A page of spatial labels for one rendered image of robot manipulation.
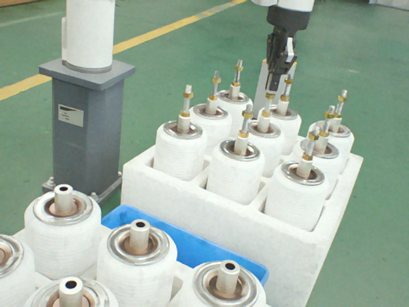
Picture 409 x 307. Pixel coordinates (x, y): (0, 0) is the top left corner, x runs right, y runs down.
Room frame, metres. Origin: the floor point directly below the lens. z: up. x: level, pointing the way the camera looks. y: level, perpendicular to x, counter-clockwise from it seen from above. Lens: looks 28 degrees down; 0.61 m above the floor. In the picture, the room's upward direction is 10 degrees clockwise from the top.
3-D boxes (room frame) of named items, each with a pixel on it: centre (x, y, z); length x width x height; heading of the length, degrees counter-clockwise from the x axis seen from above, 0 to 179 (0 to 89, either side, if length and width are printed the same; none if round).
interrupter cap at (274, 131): (0.82, -0.11, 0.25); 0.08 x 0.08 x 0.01
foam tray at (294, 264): (0.82, -0.11, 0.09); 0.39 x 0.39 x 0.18; 67
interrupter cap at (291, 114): (0.93, -0.15, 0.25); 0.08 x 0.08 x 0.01
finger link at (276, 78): (0.80, -0.11, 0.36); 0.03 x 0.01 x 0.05; 11
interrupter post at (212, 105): (0.87, 0.00, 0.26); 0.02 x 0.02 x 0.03
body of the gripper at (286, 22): (0.82, -0.11, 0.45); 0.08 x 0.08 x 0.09
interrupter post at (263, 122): (0.82, -0.11, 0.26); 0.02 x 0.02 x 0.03
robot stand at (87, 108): (0.89, 0.27, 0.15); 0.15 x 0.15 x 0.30; 74
